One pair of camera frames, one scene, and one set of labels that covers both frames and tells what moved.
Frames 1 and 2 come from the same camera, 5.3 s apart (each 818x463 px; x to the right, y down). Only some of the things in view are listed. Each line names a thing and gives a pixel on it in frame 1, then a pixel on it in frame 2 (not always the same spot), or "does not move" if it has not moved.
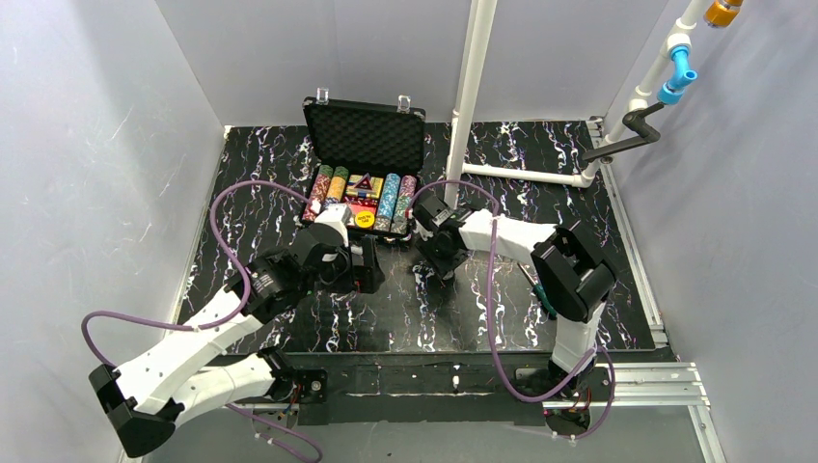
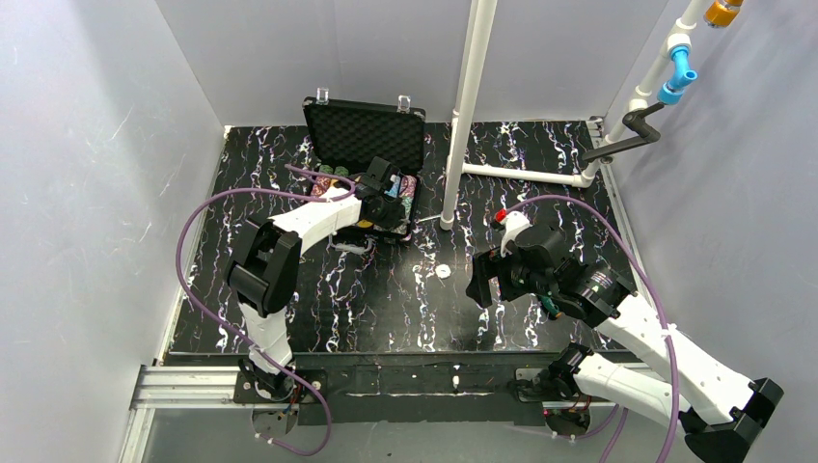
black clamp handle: x=632 y=121 does not move
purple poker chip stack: x=407 y=186 does not move
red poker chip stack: x=318 y=191 does not move
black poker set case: x=359 y=138 does not move
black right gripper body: x=444 y=257 → x=497 y=277
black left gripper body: x=368 y=273 → x=389 y=194
